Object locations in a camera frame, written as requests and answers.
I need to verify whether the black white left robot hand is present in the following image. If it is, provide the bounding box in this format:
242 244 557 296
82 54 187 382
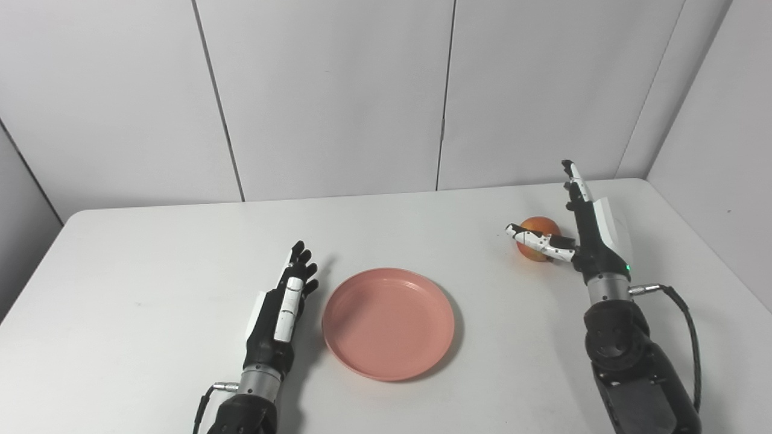
243 241 320 374

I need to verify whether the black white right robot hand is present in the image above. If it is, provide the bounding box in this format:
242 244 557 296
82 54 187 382
505 160 634 284

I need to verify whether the red yellow pomegranate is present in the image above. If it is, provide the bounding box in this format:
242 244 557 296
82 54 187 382
516 216 563 263

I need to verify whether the pink round plate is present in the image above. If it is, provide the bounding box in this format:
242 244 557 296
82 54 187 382
321 268 455 382

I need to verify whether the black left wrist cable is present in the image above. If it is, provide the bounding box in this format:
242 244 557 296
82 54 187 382
193 382 239 434

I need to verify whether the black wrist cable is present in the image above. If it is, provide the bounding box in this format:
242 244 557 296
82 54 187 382
628 283 704 414
193 382 239 434

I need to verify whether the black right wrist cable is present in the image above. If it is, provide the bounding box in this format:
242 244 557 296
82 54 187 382
628 283 704 414

